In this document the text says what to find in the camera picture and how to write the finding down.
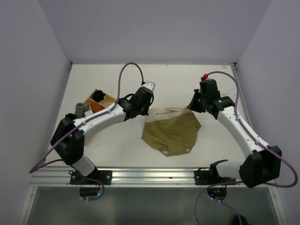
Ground olive and cream underwear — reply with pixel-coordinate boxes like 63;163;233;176
142;107;202;157

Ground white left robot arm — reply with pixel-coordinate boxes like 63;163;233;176
51;82;155;184

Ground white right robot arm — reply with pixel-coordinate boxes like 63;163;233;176
188;78;282;188

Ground wooden divided organizer box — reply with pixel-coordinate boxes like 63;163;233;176
83;88;116;146

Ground black rolled cloth far compartment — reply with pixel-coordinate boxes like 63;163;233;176
91;90;105;102

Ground black rolled cloth compartment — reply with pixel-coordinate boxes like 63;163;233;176
91;90;105;102
65;113;76;120

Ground orange rolled cloth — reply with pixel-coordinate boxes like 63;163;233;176
90;101;105;113

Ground white rolled cloth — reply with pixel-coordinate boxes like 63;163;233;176
84;111;93;117

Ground grey striped rolled cloth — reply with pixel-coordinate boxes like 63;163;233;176
75;103;89;119

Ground black rolled cloth near compartment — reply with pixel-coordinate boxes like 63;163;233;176
65;113;76;120

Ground black object bottom corner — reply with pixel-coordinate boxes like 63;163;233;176
230;215;250;225

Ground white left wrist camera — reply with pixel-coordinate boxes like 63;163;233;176
142;81;155;92

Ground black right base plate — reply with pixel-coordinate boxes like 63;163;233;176
194;160;236;185

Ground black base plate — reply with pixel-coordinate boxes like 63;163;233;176
194;160;236;185
68;170;113;185

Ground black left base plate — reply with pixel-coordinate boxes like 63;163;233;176
68;170;113;185

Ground aluminium front rail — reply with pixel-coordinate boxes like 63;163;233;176
30;166;278;187

